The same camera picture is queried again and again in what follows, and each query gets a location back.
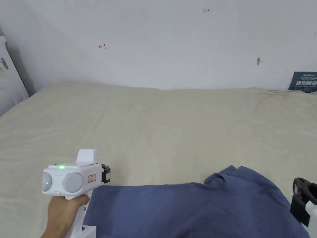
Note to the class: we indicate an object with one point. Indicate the white appliance with label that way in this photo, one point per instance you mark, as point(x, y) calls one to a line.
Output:
point(10, 84)

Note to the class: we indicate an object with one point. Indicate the person's left forearm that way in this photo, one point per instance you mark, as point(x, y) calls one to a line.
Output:
point(54, 234)

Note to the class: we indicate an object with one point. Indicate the bed with beige sheet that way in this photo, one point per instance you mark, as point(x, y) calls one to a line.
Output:
point(148, 129)

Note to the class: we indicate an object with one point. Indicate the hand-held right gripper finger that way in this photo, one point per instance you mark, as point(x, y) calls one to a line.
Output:
point(305, 184)

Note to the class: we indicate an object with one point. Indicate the dark blue sign card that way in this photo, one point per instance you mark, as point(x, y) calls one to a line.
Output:
point(304, 83)

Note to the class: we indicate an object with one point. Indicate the dark blue shirt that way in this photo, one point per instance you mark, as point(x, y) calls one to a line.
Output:
point(188, 210)

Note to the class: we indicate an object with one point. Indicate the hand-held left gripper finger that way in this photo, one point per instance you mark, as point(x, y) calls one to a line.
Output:
point(108, 176)

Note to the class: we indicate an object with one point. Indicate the person's left hand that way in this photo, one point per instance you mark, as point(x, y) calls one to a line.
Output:
point(62, 213)

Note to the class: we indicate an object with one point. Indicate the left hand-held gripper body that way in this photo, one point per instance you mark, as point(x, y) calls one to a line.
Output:
point(74, 177)

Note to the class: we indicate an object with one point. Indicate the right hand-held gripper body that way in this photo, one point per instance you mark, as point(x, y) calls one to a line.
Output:
point(301, 210)

